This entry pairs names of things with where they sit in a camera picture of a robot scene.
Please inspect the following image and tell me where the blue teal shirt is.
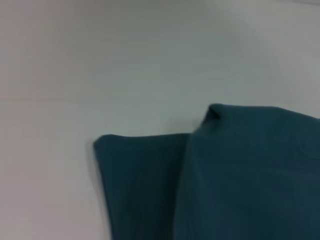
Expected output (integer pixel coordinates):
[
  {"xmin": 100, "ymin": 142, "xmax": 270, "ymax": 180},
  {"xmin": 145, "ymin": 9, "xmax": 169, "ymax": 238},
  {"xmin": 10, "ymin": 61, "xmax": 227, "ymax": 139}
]
[{"xmin": 93, "ymin": 103, "xmax": 320, "ymax": 240}]

